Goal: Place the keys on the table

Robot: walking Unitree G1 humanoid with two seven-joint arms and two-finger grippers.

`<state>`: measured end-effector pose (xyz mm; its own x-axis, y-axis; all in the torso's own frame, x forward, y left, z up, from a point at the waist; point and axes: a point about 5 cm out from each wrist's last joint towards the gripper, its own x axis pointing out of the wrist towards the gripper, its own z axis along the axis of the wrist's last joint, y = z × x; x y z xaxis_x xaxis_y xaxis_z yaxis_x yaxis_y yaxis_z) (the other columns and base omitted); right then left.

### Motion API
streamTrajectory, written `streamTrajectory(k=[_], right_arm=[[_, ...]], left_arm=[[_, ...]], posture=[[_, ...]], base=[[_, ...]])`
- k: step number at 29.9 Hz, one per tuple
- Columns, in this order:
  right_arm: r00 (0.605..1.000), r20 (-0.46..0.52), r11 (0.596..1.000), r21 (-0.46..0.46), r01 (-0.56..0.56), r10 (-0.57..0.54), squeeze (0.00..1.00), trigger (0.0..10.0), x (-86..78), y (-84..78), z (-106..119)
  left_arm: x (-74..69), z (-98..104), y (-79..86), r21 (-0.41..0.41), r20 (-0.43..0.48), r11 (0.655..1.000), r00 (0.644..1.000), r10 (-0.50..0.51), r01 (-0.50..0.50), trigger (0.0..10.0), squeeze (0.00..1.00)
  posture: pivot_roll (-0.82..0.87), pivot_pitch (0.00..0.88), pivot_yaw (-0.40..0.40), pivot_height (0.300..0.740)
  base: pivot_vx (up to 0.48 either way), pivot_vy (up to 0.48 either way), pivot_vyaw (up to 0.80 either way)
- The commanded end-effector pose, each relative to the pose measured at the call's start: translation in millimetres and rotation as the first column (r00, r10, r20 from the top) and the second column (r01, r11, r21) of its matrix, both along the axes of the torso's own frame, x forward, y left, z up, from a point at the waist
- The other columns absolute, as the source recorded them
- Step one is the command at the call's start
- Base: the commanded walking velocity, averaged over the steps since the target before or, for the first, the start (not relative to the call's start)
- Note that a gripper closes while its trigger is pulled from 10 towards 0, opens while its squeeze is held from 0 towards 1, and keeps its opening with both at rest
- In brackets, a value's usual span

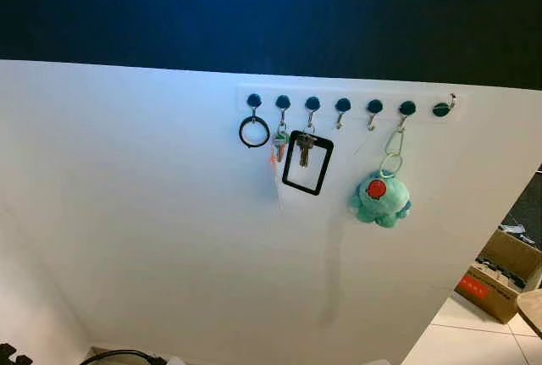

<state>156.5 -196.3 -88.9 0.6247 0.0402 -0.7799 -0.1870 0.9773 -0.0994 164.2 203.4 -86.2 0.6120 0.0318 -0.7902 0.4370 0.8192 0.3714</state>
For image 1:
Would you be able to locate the silver keys with clear tag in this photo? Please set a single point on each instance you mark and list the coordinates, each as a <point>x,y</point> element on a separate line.
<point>279,141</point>

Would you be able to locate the plain cardboard box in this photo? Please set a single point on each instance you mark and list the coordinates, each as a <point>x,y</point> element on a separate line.
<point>517,251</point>

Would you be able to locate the blue knob metal hook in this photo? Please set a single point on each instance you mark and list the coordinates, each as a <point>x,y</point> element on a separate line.
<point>283,102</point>
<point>441,109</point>
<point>312,103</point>
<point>343,105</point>
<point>374,107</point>
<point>254,101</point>
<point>407,108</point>

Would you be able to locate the cardboard box with red label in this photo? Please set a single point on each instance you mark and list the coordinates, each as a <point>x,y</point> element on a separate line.
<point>483,287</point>

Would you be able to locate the wooden table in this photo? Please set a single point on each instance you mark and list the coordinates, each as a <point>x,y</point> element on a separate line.
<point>532,310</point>

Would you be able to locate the black jagged object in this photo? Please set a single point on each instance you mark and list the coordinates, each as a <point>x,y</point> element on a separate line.
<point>10,356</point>

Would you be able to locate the white hook rail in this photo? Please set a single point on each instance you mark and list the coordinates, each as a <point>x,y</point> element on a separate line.
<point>356,93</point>

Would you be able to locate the black frame badge holder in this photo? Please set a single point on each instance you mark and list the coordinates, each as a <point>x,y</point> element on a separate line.
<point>327,167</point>

